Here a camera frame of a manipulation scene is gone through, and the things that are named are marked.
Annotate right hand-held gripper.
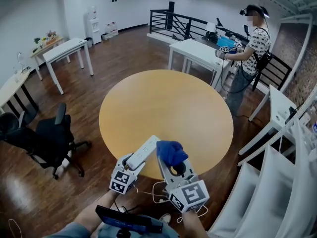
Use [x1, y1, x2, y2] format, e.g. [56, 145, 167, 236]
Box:
[156, 145, 210, 213]

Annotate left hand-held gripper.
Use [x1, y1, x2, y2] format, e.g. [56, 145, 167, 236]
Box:
[109, 153, 147, 195]

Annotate blue cloth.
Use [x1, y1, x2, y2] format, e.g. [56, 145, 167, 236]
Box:
[156, 140, 189, 167]

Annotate white power strip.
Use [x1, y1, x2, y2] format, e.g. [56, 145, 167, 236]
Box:
[126, 134, 161, 170]

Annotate person's left forearm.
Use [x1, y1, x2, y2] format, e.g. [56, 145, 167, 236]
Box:
[73, 189, 120, 233]

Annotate person's right forearm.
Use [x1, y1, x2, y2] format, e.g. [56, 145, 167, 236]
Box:
[182, 208, 208, 238]

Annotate black chest-mounted device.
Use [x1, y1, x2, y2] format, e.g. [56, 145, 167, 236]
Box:
[95, 204, 164, 234]

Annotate black office chair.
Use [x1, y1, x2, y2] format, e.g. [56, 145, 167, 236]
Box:
[0, 103, 92, 180]

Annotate white shelf unit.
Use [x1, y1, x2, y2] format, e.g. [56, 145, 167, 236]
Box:
[208, 78, 317, 238]

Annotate white rectangular table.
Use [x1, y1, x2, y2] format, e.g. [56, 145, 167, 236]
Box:
[42, 37, 95, 95]
[168, 38, 239, 93]

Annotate blue box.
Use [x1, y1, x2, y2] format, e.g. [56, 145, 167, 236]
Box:
[216, 35, 236, 49]

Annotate clear water jugs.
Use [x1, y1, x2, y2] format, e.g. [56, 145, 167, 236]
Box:
[102, 21, 119, 40]

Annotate white water dispenser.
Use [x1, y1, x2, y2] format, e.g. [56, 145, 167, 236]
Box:
[83, 6, 103, 46]

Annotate black metal railing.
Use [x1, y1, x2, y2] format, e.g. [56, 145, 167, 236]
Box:
[149, 8, 293, 92]

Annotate white desk lamp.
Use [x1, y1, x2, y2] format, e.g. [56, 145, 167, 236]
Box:
[205, 22, 216, 41]

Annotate beige desk with black legs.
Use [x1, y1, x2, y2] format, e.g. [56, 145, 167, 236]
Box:
[0, 68, 40, 117]

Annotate light wooden side table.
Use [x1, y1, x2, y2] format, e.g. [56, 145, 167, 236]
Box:
[29, 36, 65, 81]

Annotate small potted plants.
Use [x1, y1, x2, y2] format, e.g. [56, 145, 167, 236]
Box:
[33, 29, 59, 46]

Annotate curved silver desk lamp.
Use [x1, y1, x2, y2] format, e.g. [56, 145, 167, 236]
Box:
[15, 51, 26, 72]

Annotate white power strip cable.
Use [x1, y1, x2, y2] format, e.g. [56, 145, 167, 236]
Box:
[133, 181, 209, 223]

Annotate white desk with cable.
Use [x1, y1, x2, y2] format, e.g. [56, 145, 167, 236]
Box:
[238, 84, 298, 156]

